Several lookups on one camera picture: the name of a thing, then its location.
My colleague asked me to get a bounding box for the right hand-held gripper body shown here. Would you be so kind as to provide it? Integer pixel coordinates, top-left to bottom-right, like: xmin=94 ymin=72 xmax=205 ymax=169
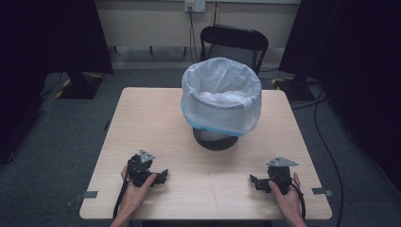
xmin=266 ymin=156 xmax=299 ymax=195

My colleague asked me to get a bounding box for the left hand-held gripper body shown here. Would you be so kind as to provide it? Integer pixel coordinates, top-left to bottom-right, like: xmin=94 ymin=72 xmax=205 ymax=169
xmin=127 ymin=148 xmax=162 ymax=186

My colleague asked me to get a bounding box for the person's right hand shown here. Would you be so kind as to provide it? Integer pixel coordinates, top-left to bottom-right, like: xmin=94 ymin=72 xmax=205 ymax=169
xmin=268 ymin=172 xmax=305 ymax=222

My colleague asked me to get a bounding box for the person's left hand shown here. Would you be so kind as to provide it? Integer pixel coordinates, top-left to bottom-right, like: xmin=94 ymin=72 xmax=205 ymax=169
xmin=117 ymin=164 xmax=158 ymax=219

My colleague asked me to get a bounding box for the white plastic trash bag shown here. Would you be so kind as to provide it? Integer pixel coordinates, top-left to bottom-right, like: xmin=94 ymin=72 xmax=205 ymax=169
xmin=181 ymin=57 xmax=263 ymax=138

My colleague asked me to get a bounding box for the black stand base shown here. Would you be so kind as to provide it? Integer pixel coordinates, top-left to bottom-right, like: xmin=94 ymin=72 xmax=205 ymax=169
xmin=59 ymin=70 xmax=105 ymax=100
xmin=271 ymin=77 xmax=317 ymax=103

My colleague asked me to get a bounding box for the yellow black floor tape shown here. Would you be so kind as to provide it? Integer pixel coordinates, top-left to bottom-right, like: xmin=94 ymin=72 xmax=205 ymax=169
xmin=54 ymin=79 xmax=72 ymax=99

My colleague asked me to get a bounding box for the black curtain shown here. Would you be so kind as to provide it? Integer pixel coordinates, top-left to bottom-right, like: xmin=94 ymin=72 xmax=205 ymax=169
xmin=278 ymin=0 xmax=401 ymax=192
xmin=0 ymin=0 xmax=114 ymax=165

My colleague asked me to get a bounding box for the black folding chair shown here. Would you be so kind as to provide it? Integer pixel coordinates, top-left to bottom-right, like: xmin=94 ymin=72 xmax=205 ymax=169
xmin=200 ymin=24 xmax=270 ymax=77

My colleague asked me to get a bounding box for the right hand-held gripper black cable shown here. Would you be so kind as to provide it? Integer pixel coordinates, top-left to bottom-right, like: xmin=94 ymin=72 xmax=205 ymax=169
xmin=291 ymin=178 xmax=307 ymax=220

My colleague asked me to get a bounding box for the hand-held gripper black cable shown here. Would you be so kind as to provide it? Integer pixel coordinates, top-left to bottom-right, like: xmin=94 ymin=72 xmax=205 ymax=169
xmin=112 ymin=160 xmax=131 ymax=220
xmin=291 ymin=178 xmax=307 ymax=220

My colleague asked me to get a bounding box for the left hand-held gripper black cable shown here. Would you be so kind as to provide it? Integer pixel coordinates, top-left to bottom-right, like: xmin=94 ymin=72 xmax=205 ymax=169
xmin=112 ymin=160 xmax=131 ymax=220

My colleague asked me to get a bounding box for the black floor cable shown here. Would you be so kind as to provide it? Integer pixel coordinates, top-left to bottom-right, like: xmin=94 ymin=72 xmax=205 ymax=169
xmin=312 ymin=90 xmax=345 ymax=227

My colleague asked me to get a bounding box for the black wall socket cable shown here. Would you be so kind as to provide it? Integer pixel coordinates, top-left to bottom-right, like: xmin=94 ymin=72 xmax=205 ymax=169
xmin=187 ymin=8 xmax=201 ymax=63

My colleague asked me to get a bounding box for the white wall socket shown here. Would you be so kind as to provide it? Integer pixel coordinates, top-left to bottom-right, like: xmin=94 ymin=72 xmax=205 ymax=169
xmin=183 ymin=0 xmax=207 ymax=14

